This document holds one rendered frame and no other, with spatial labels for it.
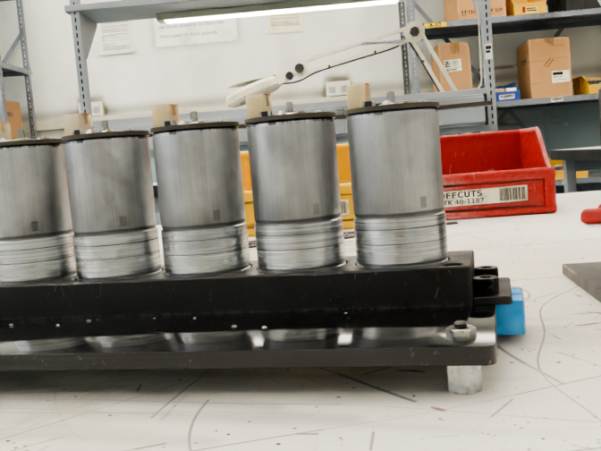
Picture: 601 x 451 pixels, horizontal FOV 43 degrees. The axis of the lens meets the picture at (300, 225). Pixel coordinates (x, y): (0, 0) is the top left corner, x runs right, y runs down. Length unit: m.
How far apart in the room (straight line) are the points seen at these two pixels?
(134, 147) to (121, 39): 4.64
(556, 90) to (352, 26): 1.24
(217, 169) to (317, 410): 0.08
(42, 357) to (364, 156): 0.09
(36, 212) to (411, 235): 0.11
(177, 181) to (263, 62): 4.49
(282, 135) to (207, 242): 0.04
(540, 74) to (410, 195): 4.22
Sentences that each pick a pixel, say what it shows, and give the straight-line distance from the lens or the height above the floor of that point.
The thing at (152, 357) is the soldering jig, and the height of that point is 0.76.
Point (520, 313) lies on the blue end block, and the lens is 0.20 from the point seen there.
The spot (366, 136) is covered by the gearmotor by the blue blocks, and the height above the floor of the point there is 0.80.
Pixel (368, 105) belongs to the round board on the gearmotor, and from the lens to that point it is 0.20.
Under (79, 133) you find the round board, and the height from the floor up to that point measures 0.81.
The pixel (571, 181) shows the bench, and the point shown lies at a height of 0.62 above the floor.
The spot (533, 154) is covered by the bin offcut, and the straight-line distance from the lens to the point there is 0.60.
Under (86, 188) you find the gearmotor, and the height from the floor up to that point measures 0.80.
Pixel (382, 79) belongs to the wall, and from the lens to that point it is 4.69.
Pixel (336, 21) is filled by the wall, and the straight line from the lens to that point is 4.72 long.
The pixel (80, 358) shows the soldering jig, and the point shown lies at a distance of 0.18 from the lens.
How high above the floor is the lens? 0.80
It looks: 5 degrees down
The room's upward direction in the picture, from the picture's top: 5 degrees counter-clockwise
